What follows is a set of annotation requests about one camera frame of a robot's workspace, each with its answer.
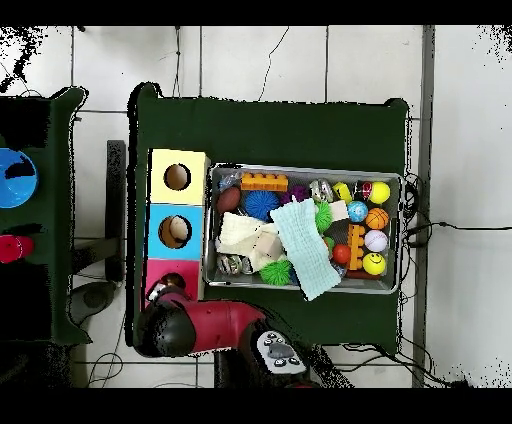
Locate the blue spiky rubber ball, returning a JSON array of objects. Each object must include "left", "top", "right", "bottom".
[{"left": 243, "top": 189, "right": 281, "bottom": 222}]

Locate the orange basketball toy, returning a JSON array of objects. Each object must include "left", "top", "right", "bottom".
[{"left": 364, "top": 206, "right": 390, "bottom": 231}]

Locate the green spiky toy with eyes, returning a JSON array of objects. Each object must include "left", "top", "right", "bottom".
[{"left": 313, "top": 200, "right": 334, "bottom": 234}]

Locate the cream cloth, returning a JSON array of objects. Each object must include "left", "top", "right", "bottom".
[{"left": 215, "top": 210, "right": 286, "bottom": 272}]

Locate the blue bowl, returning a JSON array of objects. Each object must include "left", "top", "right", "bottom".
[{"left": 0, "top": 147, "right": 40, "bottom": 210}]

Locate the mint green cloth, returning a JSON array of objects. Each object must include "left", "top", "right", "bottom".
[{"left": 269, "top": 197, "right": 342, "bottom": 302}]

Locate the globe print ball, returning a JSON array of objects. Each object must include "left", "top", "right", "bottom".
[{"left": 346, "top": 200, "right": 370, "bottom": 224}]

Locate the dark green tablecloth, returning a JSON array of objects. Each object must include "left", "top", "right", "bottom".
[
  {"left": 126, "top": 81, "right": 410, "bottom": 355},
  {"left": 0, "top": 86, "right": 93, "bottom": 346}
]

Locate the white baseball toy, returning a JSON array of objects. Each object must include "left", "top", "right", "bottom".
[{"left": 364, "top": 229, "right": 389, "bottom": 254}]

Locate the wooden three-hole box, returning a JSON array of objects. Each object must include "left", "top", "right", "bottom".
[{"left": 143, "top": 148, "right": 212, "bottom": 309}]

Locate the black power cable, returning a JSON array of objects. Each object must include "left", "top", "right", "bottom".
[{"left": 402, "top": 220, "right": 512, "bottom": 241}]

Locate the silver mesh bin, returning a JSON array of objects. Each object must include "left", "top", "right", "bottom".
[{"left": 203, "top": 162, "right": 405, "bottom": 296}]

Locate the small orange building brick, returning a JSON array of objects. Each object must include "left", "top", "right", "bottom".
[{"left": 346, "top": 223, "right": 366, "bottom": 272}]

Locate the thin black cable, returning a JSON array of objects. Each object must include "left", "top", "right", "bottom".
[{"left": 257, "top": 26, "right": 290, "bottom": 102}]

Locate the yellow smiley ball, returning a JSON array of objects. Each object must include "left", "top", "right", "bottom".
[{"left": 362, "top": 252, "right": 388, "bottom": 277}]

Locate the red cup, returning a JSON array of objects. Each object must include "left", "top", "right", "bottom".
[{"left": 0, "top": 234, "right": 36, "bottom": 265}]

